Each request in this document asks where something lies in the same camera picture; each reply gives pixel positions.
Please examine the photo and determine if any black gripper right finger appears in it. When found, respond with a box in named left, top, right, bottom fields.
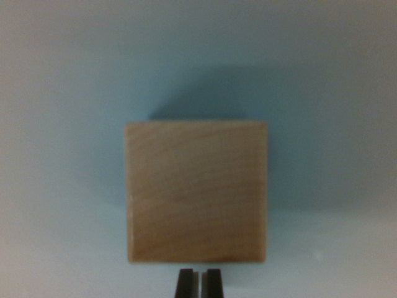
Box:
left=201, top=269, right=225, bottom=298

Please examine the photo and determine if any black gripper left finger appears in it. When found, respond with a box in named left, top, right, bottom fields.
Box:
left=174, top=269, right=200, bottom=298

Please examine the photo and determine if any light wooden cube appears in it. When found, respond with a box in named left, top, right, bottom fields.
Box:
left=124, top=121, right=268, bottom=263

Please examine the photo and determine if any white plastic bin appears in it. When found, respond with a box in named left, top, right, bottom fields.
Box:
left=0, top=0, right=397, bottom=298

